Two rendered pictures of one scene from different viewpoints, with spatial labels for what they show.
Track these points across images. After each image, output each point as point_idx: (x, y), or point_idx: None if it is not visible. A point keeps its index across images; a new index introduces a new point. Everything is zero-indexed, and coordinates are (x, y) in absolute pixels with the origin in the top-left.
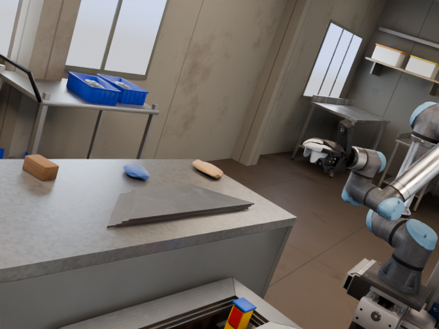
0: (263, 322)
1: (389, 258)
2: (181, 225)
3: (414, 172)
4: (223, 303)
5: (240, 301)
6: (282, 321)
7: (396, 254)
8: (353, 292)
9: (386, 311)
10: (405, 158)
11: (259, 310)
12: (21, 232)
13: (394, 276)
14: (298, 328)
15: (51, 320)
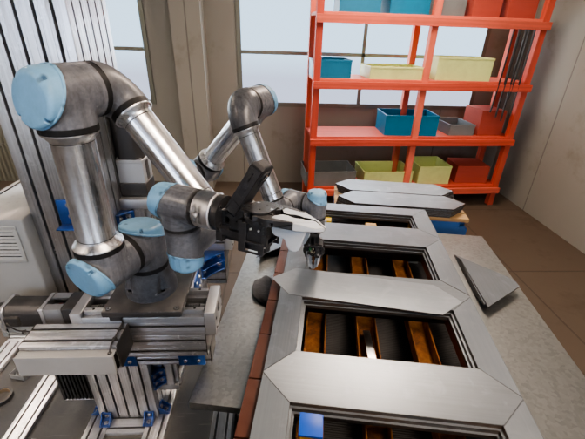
0: (290, 411)
1: (144, 282)
2: None
3: (193, 166)
4: None
5: (312, 429)
6: (272, 393)
7: (157, 266)
8: (124, 357)
9: (213, 293)
10: (80, 177)
11: (280, 421)
12: None
13: (172, 280)
14: (265, 377)
15: None
